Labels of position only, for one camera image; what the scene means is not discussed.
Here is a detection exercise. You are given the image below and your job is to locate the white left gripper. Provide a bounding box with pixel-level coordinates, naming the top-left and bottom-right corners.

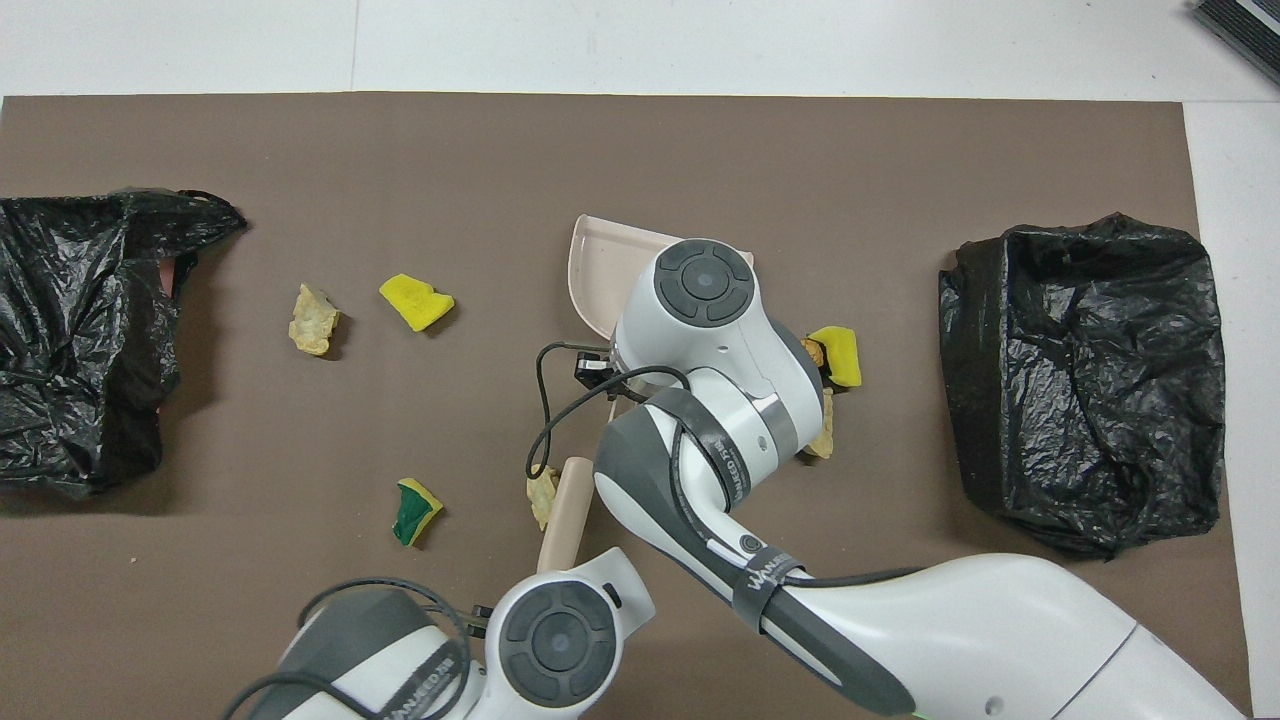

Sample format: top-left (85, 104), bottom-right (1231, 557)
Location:
top-left (468, 546), bottom-right (658, 641)

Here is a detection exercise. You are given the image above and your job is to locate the beige plastic dustpan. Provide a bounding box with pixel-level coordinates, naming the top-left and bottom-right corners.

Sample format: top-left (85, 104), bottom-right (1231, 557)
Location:
top-left (566, 213), bottom-right (701, 426)

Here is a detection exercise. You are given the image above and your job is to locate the green and yellow sponge piece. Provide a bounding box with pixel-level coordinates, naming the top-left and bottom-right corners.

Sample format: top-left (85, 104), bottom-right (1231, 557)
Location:
top-left (391, 477), bottom-right (445, 548)

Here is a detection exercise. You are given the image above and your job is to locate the cream foam chunk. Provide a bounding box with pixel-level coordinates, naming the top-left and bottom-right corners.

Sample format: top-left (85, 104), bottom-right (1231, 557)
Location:
top-left (800, 388), bottom-right (836, 460)
top-left (526, 465), bottom-right (561, 532)
top-left (288, 283), bottom-right (342, 358)

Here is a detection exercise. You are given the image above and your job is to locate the beige hand brush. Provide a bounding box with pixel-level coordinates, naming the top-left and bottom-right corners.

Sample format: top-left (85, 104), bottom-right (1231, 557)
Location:
top-left (537, 456), bottom-right (594, 576)

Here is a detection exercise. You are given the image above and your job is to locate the black trash bag bin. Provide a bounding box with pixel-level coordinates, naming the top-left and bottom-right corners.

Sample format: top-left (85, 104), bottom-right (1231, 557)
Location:
top-left (938, 211), bottom-right (1227, 561)
top-left (0, 187), bottom-right (248, 499)

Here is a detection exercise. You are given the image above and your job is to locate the brown paper table mat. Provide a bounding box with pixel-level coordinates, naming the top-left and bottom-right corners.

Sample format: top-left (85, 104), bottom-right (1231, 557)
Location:
top-left (0, 92), bottom-right (1254, 720)

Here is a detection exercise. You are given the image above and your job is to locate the dark ribbed object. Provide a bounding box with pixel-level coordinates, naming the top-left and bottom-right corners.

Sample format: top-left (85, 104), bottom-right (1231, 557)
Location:
top-left (1192, 0), bottom-right (1280, 86)

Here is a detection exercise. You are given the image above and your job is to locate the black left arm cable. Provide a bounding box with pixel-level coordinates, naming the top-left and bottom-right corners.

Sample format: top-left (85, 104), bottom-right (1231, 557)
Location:
top-left (222, 578), bottom-right (471, 720)

